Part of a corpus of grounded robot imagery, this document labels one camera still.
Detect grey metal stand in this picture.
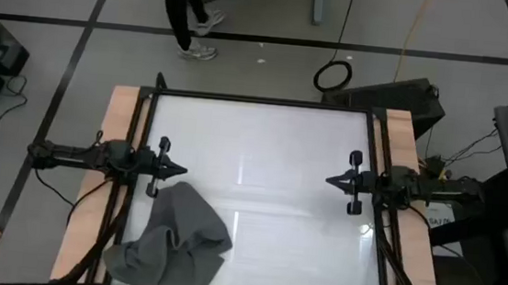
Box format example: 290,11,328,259
309,0,333,29

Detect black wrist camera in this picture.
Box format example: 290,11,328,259
102,138,139,174
386,165,420,199

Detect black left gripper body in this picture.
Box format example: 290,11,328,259
131,133,174,200

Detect long yellow cable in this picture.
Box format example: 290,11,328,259
392,0,435,86

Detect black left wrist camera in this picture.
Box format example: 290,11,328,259
102,138,139,174

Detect grey waffle towel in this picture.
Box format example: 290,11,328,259
99,174,239,285

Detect long black cable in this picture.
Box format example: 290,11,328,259
312,0,359,96

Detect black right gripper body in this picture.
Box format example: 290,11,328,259
344,149,392,220

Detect person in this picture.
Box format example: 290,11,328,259
149,0,228,63

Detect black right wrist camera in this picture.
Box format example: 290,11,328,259
386,165,420,199

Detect thin black wires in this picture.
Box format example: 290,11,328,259
421,121,505,183

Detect white paper sheet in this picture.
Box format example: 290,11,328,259
423,201,457,233

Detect black cable bundle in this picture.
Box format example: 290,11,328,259
367,203,455,285
23,166,137,285

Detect black metal table frame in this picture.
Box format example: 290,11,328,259
84,81,428,285

